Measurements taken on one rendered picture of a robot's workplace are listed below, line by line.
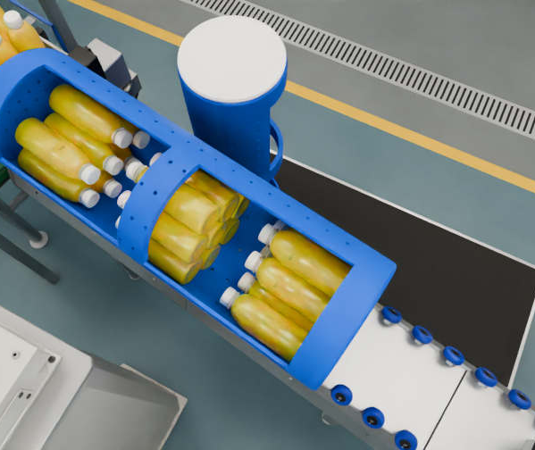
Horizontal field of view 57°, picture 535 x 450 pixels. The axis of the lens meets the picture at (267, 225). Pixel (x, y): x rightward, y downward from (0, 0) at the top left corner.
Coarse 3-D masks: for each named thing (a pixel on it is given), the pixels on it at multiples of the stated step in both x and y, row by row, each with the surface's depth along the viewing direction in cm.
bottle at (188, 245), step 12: (168, 216) 97; (156, 228) 97; (168, 228) 96; (180, 228) 96; (156, 240) 98; (168, 240) 96; (180, 240) 95; (192, 240) 95; (204, 240) 97; (180, 252) 96; (192, 252) 95
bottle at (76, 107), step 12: (60, 96) 107; (72, 96) 107; (84, 96) 108; (60, 108) 108; (72, 108) 106; (84, 108) 106; (96, 108) 106; (72, 120) 108; (84, 120) 106; (96, 120) 105; (108, 120) 105; (96, 132) 106; (108, 132) 105
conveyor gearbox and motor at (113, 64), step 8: (96, 40) 150; (96, 48) 149; (104, 48) 149; (112, 48) 149; (104, 56) 148; (112, 56) 148; (120, 56) 148; (104, 64) 146; (112, 64) 147; (120, 64) 150; (104, 72) 146; (112, 72) 149; (120, 72) 152; (128, 72) 155; (112, 80) 151; (120, 80) 154; (128, 80) 158; (136, 80) 165; (120, 88) 156; (128, 88) 158; (136, 88) 168; (136, 96) 182
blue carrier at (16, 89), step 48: (48, 48) 107; (0, 96) 98; (48, 96) 114; (96, 96) 98; (0, 144) 110; (192, 144) 96; (48, 192) 102; (144, 192) 89; (240, 192) 90; (144, 240) 91; (240, 240) 113; (336, 240) 87; (192, 288) 104; (384, 288) 83; (240, 336) 91; (336, 336) 80
